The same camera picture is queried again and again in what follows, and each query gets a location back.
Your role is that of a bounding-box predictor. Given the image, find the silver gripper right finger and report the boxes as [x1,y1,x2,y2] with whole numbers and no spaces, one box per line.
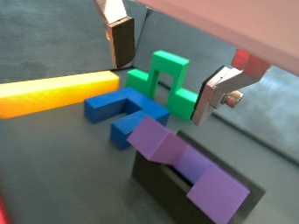
[192,49,272,125]

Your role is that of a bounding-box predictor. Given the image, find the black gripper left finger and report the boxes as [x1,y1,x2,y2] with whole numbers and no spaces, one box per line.
[94,0,137,68]

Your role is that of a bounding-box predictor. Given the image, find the purple U-shaped block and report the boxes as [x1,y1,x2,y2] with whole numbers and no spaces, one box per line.
[127,115,250,224]

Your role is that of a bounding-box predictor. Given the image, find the black angle fixture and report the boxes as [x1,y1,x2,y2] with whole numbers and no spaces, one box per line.
[133,130,266,224]

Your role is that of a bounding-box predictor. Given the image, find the green stepped block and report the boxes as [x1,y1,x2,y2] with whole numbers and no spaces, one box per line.
[126,50,198,122]

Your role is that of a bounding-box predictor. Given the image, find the blue U-shaped block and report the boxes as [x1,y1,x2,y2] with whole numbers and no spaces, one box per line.
[85,87,170,150]

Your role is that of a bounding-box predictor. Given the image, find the yellow long block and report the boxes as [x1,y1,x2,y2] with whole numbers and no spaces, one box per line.
[0,71,119,119]

